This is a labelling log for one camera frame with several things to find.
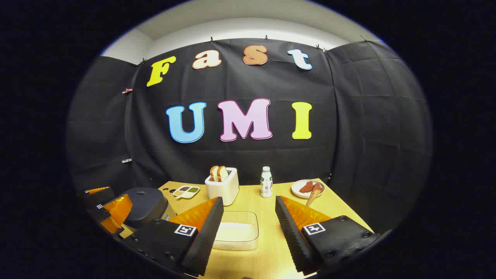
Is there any divided white seasoning dish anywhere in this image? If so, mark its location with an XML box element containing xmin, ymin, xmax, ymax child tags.
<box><xmin>172</xmin><ymin>185</ymin><xmax>201</xmax><ymax>200</ymax></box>

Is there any wooden spoon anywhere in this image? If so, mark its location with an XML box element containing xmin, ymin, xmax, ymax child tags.
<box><xmin>305</xmin><ymin>186</ymin><xmax>323</xmax><ymax>208</ymax></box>

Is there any white round plate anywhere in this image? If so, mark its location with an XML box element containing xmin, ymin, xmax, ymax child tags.
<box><xmin>291</xmin><ymin>179</ymin><xmax>325</xmax><ymax>199</ymax></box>

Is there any dark grey rice cooker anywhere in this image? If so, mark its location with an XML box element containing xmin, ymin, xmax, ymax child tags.
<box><xmin>122</xmin><ymin>187</ymin><xmax>179</xmax><ymax>231</ymax></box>

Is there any white toaster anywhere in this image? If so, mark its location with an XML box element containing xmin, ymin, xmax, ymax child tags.
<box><xmin>205</xmin><ymin>167</ymin><xmax>240</xmax><ymax>207</ymax></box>

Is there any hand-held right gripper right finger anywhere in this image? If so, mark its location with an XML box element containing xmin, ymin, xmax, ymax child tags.
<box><xmin>275</xmin><ymin>196</ymin><xmax>382</xmax><ymax>276</ymax></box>

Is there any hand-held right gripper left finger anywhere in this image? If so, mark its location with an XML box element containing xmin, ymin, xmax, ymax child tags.
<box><xmin>123</xmin><ymin>196</ymin><xmax>224</xmax><ymax>277</ymax></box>

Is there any white drink bottle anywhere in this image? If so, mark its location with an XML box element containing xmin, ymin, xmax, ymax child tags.
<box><xmin>260</xmin><ymin>166</ymin><xmax>273</xmax><ymax>198</ymax></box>

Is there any black backdrop cloth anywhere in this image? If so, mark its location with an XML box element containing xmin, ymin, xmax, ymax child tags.
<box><xmin>66</xmin><ymin>37</ymin><xmax>434</xmax><ymax>237</ymax></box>

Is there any clear plastic rice container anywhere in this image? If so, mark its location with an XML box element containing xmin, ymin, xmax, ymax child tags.
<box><xmin>211</xmin><ymin>211</ymin><xmax>259</xmax><ymax>251</ymax></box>

